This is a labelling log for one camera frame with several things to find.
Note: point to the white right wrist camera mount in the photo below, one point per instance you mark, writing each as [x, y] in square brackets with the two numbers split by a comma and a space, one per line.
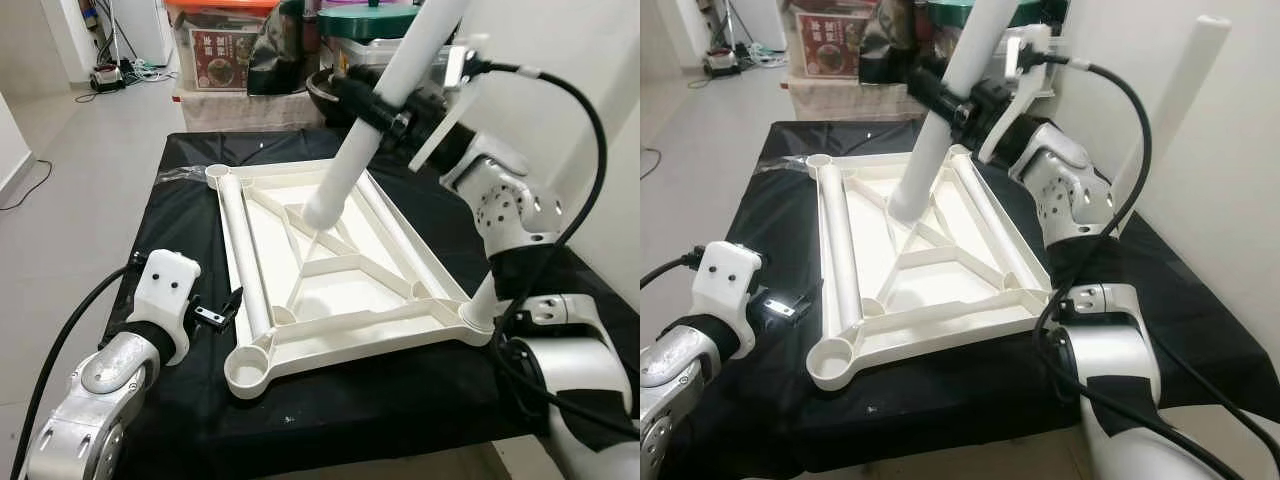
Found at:
[1030, 45]
[440, 130]

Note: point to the white appliance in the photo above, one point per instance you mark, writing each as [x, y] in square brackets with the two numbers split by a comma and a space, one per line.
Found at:
[140, 30]

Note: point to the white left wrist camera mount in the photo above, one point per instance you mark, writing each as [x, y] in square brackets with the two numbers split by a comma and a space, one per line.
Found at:
[165, 285]
[730, 275]

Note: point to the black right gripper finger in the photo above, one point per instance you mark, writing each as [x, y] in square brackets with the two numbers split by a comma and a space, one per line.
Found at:
[390, 125]
[925, 92]
[355, 97]
[955, 115]

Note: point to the dark plastic bag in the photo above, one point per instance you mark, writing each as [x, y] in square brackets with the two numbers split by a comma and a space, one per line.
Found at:
[890, 45]
[280, 50]

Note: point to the black tablecloth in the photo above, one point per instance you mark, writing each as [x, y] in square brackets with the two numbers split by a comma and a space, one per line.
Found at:
[900, 430]
[350, 420]

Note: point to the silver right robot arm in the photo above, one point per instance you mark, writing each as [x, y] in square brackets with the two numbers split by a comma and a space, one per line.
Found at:
[510, 200]
[1065, 190]

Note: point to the clear tape strip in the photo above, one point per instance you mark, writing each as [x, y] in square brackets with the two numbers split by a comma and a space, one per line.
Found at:
[790, 170]

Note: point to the white plastic children table top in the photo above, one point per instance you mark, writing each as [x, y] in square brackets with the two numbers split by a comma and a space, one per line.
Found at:
[340, 300]
[940, 290]

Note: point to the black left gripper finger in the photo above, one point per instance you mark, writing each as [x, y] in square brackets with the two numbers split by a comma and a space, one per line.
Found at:
[756, 264]
[234, 305]
[808, 295]

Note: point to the black wok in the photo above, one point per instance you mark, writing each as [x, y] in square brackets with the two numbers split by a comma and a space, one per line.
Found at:
[322, 100]

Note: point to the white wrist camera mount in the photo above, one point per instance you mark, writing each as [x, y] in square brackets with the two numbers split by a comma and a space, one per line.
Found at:
[440, 130]
[1030, 45]
[165, 285]
[730, 275]

